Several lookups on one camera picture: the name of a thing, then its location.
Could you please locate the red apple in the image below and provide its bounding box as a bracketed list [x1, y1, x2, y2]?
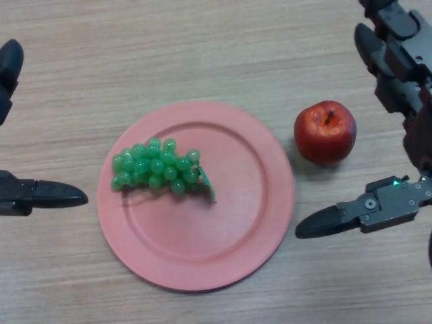
[293, 100, 358, 166]

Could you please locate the green plastic grape bunch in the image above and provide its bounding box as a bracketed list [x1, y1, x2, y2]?
[111, 137, 217, 204]

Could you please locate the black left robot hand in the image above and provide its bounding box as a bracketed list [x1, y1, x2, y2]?
[0, 39, 89, 217]

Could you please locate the pink round plate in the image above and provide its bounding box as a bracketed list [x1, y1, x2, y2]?
[97, 101, 296, 293]

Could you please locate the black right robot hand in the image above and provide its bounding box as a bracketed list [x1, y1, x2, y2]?
[294, 0, 432, 240]

